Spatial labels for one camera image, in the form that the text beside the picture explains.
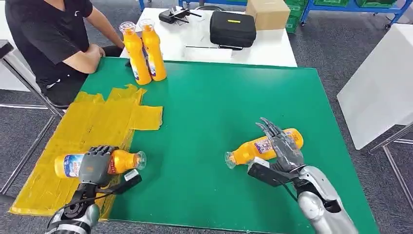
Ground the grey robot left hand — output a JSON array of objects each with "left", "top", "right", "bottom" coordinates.
[{"left": 78, "top": 145, "right": 119, "bottom": 187}]

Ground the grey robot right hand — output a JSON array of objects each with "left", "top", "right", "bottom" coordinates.
[{"left": 255, "top": 117, "right": 305, "bottom": 174}]

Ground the person's right hand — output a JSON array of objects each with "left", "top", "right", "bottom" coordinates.
[{"left": 92, "top": 45, "right": 106, "bottom": 60}]

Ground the orange drink bottle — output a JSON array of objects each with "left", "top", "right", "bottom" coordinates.
[
  {"left": 54, "top": 149, "right": 148, "bottom": 179},
  {"left": 118, "top": 21, "right": 152, "bottom": 86},
  {"left": 138, "top": 19, "right": 168, "bottom": 82},
  {"left": 225, "top": 128, "right": 304, "bottom": 170}
]

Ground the yellow taped sheet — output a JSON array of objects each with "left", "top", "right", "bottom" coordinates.
[{"left": 9, "top": 84, "right": 164, "bottom": 222}]

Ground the person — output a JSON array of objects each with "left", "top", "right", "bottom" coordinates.
[{"left": 4, "top": 0, "right": 127, "bottom": 109}]

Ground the black remote controller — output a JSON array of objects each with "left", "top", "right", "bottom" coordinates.
[{"left": 158, "top": 6, "right": 202, "bottom": 24}]

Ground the green table mat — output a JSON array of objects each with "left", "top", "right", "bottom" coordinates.
[{"left": 79, "top": 57, "right": 381, "bottom": 234}]

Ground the thin black rod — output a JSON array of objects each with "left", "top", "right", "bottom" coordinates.
[{"left": 185, "top": 45, "right": 244, "bottom": 51}]

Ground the blue metal rack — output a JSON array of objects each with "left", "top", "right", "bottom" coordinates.
[
  {"left": 138, "top": 0, "right": 248, "bottom": 10},
  {"left": 300, "top": 0, "right": 412, "bottom": 28}
]

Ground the black zip carry case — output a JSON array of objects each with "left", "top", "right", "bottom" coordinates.
[{"left": 209, "top": 10, "right": 257, "bottom": 49}]

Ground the green plastic crate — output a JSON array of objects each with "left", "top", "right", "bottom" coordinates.
[
  {"left": 356, "top": 0, "right": 397, "bottom": 8},
  {"left": 313, "top": 0, "right": 350, "bottom": 7},
  {"left": 284, "top": 0, "right": 306, "bottom": 34}
]

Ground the cardboard box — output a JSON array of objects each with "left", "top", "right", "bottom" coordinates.
[{"left": 245, "top": 0, "right": 291, "bottom": 31}]

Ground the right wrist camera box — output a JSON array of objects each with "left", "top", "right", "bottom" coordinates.
[{"left": 247, "top": 157, "right": 294, "bottom": 188}]

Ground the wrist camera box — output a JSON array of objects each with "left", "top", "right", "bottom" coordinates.
[
  {"left": 113, "top": 169, "right": 143, "bottom": 195},
  {"left": 247, "top": 157, "right": 294, "bottom": 188}
]

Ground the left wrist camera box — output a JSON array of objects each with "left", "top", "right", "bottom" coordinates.
[{"left": 113, "top": 169, "right": 143, "bottom": 195}]

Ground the black cable loop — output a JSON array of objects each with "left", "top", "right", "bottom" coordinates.
[{"left": 195, "top": 4, "right": 225, "bottom": 12}]

